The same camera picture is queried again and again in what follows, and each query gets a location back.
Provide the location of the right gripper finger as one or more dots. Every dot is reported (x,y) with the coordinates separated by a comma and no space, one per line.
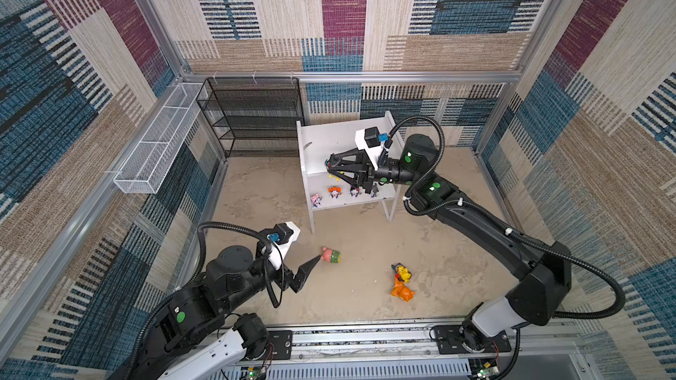
(351,157)
(354,179)

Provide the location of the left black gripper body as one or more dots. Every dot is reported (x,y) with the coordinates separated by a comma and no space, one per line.
(282,276)

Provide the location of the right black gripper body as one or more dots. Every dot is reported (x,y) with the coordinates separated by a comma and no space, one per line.
(369,175)

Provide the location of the grey hood Doraemon figure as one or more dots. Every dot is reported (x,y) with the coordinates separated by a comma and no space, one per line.
(374,190)

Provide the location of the orange crab hood Doraemon figure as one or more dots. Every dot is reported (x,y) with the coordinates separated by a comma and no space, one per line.
(335,192)

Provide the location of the pink hood Doraemon figure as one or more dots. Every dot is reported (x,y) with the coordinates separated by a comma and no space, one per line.
(316,200)

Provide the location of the orange yellow Pokemon figure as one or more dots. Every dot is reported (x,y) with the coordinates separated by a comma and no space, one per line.
(402,291)

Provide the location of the blue hood Pikachu figure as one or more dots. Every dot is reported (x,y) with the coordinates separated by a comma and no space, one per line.
(402,274)

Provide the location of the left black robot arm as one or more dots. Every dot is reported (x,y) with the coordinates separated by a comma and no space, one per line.
(182,320)

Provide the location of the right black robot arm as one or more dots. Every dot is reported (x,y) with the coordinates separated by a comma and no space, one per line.
(409,155)

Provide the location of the white two-tier shelf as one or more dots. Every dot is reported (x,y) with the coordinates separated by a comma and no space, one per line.
(317,143)

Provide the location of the pink green cactus figure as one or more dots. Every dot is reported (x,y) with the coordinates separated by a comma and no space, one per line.
(330,255)

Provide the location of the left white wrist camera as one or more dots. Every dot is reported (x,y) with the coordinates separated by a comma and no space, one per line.
(282,236)

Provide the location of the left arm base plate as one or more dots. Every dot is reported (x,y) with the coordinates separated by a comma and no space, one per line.
(276,347)

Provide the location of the black wire mesh rack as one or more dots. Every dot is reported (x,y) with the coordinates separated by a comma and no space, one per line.
(253,117)

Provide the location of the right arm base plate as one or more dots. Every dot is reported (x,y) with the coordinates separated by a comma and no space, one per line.
(459,340)

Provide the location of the white wire mesh basket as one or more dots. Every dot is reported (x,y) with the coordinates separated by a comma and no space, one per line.
(145,170)

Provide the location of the aluminium mounting rail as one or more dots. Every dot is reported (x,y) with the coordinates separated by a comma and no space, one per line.
(391,349)

